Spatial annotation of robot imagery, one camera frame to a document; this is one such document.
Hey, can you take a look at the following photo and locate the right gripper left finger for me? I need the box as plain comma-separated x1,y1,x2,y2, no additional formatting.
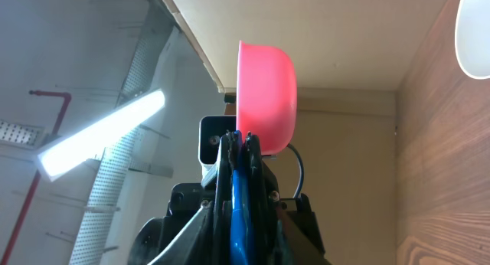
212,132,234,265

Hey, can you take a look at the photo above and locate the perforated cable tray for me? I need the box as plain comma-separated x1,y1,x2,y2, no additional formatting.
0,27,181,265

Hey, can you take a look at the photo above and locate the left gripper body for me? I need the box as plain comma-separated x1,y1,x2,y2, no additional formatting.
164,161,325,264

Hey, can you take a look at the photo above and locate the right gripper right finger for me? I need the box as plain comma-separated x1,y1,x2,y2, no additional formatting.
245,132,283,264

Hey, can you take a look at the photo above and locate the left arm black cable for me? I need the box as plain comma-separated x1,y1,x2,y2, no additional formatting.
286,142,305,199

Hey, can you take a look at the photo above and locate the white bowl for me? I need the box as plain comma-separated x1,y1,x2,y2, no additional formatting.
455,0,489,80

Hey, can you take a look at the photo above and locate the pink scoop blue handle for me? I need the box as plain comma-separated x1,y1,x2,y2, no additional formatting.
230,41,297,264

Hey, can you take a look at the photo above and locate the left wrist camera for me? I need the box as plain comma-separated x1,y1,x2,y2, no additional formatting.
198,115,236,188

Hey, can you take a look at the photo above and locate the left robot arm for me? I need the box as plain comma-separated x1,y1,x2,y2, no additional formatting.
128,165,328,264

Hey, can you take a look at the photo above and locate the ceiling light tube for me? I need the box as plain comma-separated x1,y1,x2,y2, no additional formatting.
35,89,165,182

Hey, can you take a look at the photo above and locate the red pipe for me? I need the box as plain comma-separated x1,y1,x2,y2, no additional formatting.
0,90,73,265

